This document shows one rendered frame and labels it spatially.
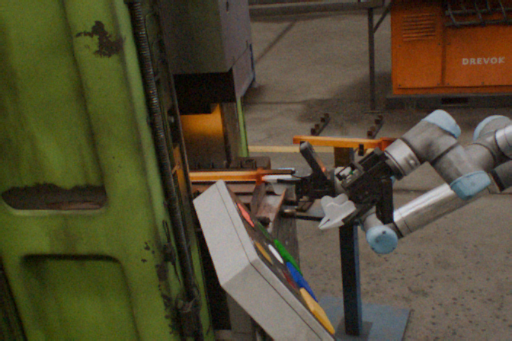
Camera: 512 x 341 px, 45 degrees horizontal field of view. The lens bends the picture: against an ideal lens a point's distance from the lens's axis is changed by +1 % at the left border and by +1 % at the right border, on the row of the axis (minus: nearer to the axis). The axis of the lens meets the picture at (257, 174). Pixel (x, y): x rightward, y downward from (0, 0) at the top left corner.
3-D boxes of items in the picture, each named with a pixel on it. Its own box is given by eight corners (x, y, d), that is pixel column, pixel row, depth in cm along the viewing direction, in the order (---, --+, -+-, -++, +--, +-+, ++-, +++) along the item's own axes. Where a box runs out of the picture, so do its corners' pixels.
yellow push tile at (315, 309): (322, 309, 126) (302, 286, 122) (335, 332, 119) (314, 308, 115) (315, 314, 126) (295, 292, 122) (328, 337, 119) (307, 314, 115)
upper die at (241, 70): (252, 79, 176) (248, 46, 172) (237, 103, 159) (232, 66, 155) (116, 85, 186) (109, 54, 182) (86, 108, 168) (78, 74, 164)
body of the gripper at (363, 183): (331, 176, 138) (374, 142, 137) (351, 202, 141) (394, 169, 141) (343, 189, 131) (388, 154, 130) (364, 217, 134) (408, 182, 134)
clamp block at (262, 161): (272, 173, 202) (270, 155, 199) (267, 185, 194) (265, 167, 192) (236, 174, 204) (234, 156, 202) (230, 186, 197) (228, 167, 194)
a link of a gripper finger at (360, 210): (335, 212, 137) (366, 189, 137) (340, 218, 138) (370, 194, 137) (343, 222, 133) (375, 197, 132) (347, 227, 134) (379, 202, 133)
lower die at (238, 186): (265, 190, 191) (262, 165, 188) (252, 223, 173) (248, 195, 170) (138, 191, 200) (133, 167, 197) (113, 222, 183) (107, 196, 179)
